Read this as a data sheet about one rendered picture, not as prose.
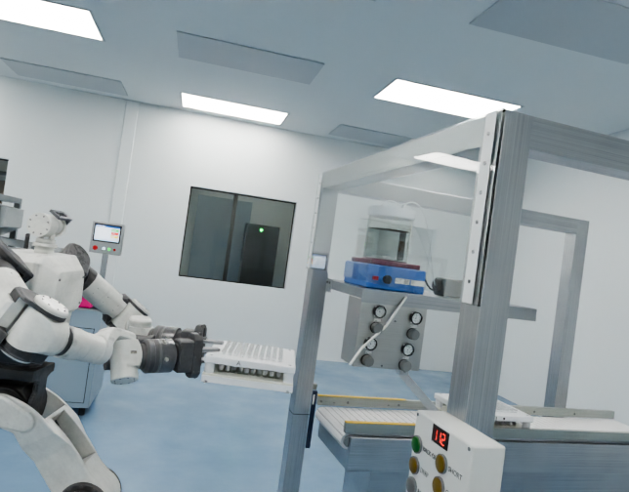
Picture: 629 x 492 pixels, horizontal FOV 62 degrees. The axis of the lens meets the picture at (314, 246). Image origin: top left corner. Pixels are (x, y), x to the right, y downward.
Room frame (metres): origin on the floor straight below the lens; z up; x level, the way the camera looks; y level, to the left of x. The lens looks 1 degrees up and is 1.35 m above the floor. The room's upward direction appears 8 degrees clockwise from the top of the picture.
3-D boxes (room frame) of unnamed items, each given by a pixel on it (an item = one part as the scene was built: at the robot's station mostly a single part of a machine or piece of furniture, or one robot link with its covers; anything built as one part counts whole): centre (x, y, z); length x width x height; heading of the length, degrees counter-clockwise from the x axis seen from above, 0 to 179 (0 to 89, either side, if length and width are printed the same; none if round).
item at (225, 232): (6.75, 0.98, 1.43); 1.38 x 0.01 x 1.16; 103
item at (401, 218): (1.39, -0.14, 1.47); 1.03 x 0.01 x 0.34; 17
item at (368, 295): (1.81, -0.40, 1.25); 0.62 x 0.38 x 0.04; 107
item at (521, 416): (1.88, -0.67, 0.89); 0.25 x 0.24 x 0.02; 17
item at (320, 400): (2.04, -0.71, 0.85); 1.32 x 0.02 x 0.03; 107
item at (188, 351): (1.41, 0.32, 1.03); 0.12 x 0.10 x 0.13; 125
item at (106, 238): (4.13, 1.61, 1.07); 0.23 x 0.10 x 0.62; 103
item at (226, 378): (1.54, 0.13, 0.99); 0.24 x 0.24 x 0.02; 3
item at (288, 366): (1.54, 0.13, 1.03); 0.25 x 0.24 x 0.02; 3
